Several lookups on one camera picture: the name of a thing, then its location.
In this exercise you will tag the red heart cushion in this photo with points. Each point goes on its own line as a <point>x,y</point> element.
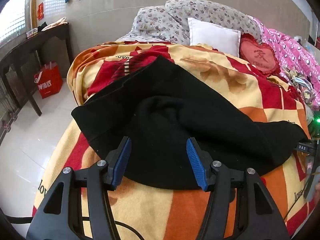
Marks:
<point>257,55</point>

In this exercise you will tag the dark wooden table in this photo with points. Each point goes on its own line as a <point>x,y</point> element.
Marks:
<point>30,42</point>

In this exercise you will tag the multicoloured crumpled cloth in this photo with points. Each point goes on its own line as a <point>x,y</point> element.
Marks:
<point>302,85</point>

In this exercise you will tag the clear plastic box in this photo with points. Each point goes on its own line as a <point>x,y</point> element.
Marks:
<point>32,33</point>

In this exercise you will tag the floral pillow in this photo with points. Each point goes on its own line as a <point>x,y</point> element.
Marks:
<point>212,10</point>
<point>155,22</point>

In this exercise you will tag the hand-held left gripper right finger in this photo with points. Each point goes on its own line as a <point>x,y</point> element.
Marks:
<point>196,165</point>

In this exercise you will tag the peach cloth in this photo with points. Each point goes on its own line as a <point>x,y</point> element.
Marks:
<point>56,22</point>

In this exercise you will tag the black pants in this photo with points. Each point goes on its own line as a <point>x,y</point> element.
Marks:
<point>162,92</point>

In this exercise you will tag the black cloth item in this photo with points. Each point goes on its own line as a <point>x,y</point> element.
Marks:
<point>42,26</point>

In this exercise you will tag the pink printed quilt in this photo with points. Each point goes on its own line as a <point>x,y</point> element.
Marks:
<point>287,45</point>

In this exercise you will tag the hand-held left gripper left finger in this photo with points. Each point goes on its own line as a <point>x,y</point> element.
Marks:
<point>122,165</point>

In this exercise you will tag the red shopping bag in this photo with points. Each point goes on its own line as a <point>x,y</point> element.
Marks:
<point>48,82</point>

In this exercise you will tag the white pillow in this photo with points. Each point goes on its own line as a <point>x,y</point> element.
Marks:
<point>212,35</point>

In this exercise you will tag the orange red printed blanket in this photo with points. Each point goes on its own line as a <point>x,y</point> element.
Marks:
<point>225,67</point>

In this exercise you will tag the wooden door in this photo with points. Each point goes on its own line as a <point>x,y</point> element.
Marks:
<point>7,105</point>

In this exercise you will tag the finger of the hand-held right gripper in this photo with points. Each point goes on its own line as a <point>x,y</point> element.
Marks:
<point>306,147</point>

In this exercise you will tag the red paper decoration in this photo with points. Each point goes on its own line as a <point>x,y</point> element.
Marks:
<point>40,11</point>

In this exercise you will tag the lattice window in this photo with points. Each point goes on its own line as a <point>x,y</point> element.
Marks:
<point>15,12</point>

